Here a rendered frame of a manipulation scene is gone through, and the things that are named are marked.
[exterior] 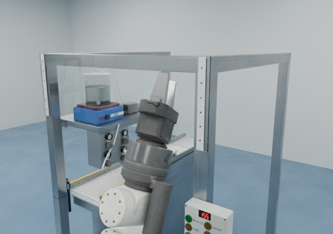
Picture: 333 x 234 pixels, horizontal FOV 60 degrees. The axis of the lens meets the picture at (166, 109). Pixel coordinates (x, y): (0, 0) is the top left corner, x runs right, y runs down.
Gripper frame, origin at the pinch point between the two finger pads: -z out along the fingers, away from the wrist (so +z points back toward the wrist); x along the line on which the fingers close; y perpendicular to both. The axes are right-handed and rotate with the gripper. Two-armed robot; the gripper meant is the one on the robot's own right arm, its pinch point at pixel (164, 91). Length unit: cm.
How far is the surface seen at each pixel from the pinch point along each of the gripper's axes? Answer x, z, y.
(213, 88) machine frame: -46.5, -13.5, -1.9
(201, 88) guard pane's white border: -44.0, -12.2, 1.8
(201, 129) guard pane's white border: -49.6, 1.5, -0.3
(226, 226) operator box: -53, 32, -16
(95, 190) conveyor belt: -108, 46, 64
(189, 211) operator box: -57, 32, -1
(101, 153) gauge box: -85, 22, 54
